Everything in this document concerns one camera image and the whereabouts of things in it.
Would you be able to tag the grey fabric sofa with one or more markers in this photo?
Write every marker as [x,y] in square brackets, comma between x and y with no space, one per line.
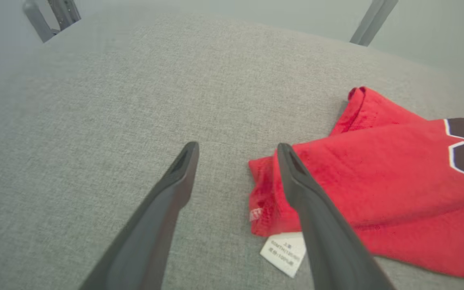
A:
[75,121]

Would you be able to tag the red and white jersey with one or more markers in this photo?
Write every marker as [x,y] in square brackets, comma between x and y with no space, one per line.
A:
[385,177]

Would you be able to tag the grey metal partition post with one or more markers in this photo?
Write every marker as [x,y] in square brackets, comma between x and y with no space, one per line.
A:
[54,16]
[373,20]

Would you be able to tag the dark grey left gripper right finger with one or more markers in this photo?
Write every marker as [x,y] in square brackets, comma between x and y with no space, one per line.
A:
[332,245]

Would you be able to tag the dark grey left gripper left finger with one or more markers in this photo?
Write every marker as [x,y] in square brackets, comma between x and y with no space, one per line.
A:
[151,233]

